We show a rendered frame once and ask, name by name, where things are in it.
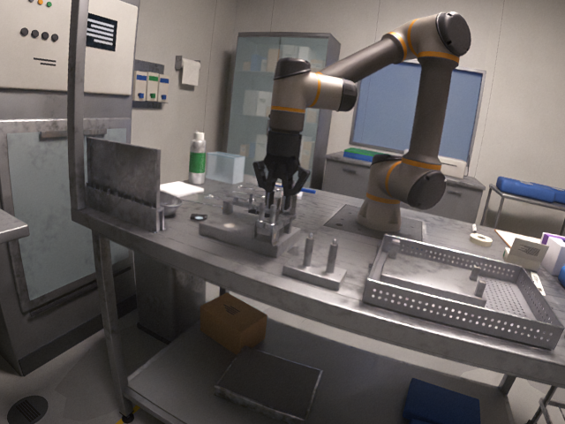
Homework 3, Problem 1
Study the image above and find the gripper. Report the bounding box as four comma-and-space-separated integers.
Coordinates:
252, 128, 312, 198

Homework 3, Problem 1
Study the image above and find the grey steel rib spreader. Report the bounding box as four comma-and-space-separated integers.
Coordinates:
222, 187, 298, 243

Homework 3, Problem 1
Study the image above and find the grey blade stand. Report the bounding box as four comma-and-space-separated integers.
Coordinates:
282, 262, 348, 292

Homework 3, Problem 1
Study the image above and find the perforated steel instrument tray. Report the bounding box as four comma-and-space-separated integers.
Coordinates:
362, 233, 565, 351

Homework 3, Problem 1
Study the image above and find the clear blue plastic box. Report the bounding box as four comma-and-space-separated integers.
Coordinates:
205, 150, 246, 184

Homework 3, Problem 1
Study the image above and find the grey counter cabinet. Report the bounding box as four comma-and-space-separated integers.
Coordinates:
325, 150, 486, 224

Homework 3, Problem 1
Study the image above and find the grey fixture base block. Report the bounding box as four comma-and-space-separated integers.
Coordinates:
198, 210, 302, 260

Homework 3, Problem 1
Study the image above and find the glass door supply cabinet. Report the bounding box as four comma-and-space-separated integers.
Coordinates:
226, 31, 343, 191

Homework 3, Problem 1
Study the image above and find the green and blue pack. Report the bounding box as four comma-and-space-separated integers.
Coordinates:
343, 147, 383, 162

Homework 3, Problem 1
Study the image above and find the white bottle green label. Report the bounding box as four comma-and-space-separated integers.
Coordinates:
188, 130, 208, 186

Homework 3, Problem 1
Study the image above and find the white flat pad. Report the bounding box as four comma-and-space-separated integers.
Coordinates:
159, 180, 206, 198

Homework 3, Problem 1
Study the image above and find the grey steel work table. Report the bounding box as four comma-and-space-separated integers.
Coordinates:
67, 0, 565, 424

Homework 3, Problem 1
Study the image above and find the small steel bowl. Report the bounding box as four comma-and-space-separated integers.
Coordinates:
159, 194, 184, 219

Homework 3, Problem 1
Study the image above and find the blue window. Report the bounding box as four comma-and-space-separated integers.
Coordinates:
349, 61, 487, 163

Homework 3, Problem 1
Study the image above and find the paper towel dispenser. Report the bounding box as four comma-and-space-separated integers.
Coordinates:
174, 54, 202, 92

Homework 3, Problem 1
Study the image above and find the brown cardboard box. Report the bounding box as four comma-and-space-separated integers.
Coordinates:
199, 292, 268, 355

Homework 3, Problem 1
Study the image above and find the grey steel instrument rack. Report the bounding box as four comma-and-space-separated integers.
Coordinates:
85, 136, 166, 233

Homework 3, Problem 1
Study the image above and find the white counter device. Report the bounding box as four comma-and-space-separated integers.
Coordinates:
441, 158, 470, 180

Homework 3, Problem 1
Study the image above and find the orange clipboard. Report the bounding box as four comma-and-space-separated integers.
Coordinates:
493, 228, 545, 249

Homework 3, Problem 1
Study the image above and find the grey steel washer cabinet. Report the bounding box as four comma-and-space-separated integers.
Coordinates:
0, 87, 136, 377

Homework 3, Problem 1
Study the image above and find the blue case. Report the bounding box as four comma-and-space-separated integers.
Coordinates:
495, 176, 565, 206

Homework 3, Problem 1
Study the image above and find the white printed card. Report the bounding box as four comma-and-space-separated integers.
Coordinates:
502, 238, 550, 269

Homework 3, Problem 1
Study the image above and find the blue flat box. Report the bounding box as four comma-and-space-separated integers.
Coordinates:
402, 376, 482, 424

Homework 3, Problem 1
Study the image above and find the beige control panel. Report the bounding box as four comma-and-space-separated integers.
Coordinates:
0, 0, 140, 96

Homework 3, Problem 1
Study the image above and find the white and purple box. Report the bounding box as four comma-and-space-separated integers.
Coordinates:
539, 233, 565, 276

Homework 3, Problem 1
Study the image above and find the round floor drain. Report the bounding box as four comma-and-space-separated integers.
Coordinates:
5, 394, 49, 424

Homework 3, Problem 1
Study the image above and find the black wall sign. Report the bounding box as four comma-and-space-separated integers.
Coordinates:
85, 12, 118, 52

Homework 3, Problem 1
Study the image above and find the steel stool frame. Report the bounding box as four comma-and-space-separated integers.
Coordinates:
526, 383, 565, 424

